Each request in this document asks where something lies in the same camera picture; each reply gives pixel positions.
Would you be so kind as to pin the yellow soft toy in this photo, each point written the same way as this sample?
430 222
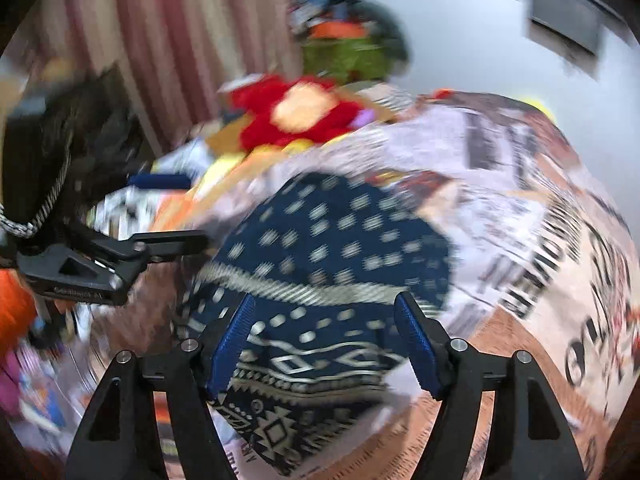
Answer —
225 167

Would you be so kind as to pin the black white striped cloth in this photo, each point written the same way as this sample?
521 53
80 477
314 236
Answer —
390 100

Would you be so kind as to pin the red plush toy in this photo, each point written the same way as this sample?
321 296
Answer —
260 125

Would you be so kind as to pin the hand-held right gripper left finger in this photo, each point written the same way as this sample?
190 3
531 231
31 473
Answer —
232 350

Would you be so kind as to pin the navy patterned garment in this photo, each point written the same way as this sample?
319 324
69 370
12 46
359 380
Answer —
325 240

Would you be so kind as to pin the orange cloth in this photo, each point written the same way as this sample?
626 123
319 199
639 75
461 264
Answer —
340 30

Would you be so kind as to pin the brown patterned bed sheet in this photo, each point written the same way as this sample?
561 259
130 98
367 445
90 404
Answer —
400 440

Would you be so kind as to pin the green box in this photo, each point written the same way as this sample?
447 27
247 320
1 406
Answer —
345 60

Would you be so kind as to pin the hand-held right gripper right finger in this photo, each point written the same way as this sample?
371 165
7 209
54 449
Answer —
417 350

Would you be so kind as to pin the pink striped curtain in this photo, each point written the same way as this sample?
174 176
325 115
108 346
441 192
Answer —
165 35

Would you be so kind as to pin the dark grey-green bag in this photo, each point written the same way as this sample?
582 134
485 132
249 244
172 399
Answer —
387 25

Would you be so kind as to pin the printed blanket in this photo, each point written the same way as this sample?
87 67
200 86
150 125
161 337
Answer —
500 185

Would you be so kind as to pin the black wall-mounted device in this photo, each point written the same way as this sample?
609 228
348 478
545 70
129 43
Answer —
565 15

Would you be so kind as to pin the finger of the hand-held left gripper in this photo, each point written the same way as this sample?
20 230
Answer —
170 244
157 181

